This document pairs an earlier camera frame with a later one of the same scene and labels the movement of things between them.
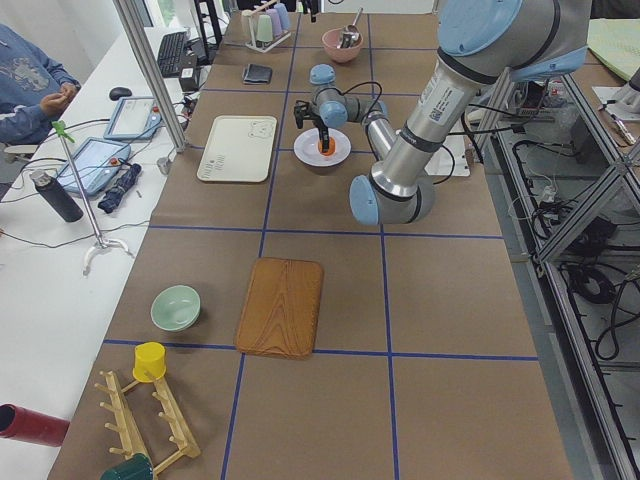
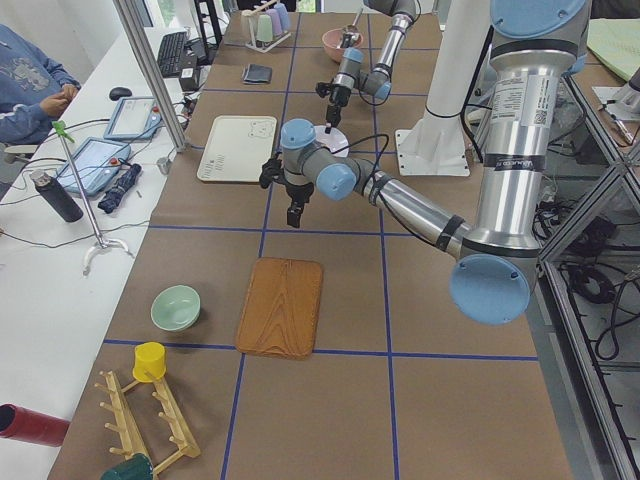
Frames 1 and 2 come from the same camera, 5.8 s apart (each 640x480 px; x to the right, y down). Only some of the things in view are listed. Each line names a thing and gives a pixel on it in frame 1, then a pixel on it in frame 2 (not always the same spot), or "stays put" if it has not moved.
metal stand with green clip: (59, 127) stays put
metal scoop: (351, 34) stays put
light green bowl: (175, 308) stays put
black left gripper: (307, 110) to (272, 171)
